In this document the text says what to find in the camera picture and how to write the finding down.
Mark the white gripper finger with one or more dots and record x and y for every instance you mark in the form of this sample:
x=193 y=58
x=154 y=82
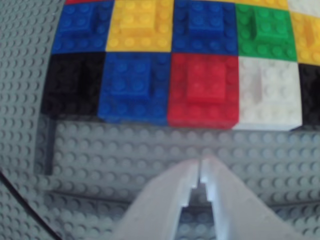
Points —
x=240 y=212
x=155 y=210

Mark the black Lego cube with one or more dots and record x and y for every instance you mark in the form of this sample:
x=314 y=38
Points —
x=311 y=95
x=72 y=85

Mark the green Lego cube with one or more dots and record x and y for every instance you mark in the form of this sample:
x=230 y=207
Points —
x=267 y=32

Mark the gray Lego baseplate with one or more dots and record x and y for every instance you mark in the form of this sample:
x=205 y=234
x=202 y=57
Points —
x=125 y=150

